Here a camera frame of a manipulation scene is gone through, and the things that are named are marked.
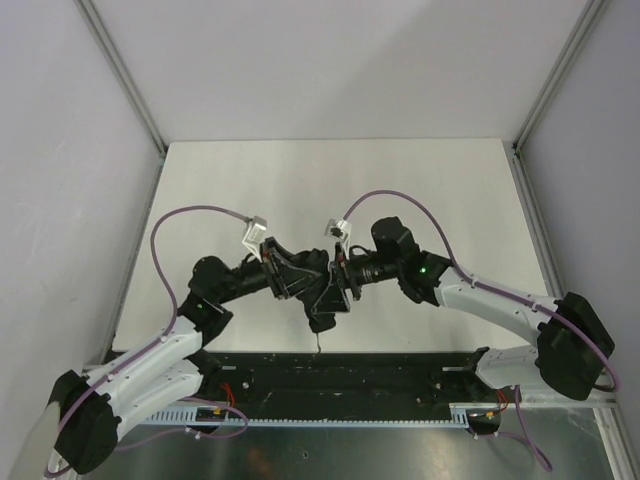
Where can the right aluminium frame post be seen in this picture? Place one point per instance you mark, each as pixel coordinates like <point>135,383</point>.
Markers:
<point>580,34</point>

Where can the left aluminium frame post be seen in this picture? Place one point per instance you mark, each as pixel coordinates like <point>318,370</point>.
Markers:
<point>104,40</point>

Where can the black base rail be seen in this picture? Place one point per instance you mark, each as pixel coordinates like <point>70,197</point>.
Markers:
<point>431,377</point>

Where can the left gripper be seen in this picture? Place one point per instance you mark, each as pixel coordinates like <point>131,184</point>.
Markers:
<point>273,270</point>

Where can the grey cable duct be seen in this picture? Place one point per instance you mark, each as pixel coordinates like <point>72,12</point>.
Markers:
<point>192,416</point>

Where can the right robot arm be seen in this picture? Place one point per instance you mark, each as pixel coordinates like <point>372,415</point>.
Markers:
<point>567,346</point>

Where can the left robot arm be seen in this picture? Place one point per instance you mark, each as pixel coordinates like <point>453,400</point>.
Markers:
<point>99,408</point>

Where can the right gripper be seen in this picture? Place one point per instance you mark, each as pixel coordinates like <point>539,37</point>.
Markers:
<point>344,273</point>

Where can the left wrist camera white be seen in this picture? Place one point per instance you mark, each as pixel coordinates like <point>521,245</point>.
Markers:
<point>254,235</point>

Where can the aluminium frame post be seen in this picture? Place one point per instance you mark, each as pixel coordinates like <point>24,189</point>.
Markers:
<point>580,34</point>
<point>104,40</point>

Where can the black folding umbrella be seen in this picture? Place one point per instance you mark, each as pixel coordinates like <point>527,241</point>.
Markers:
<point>318,323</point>

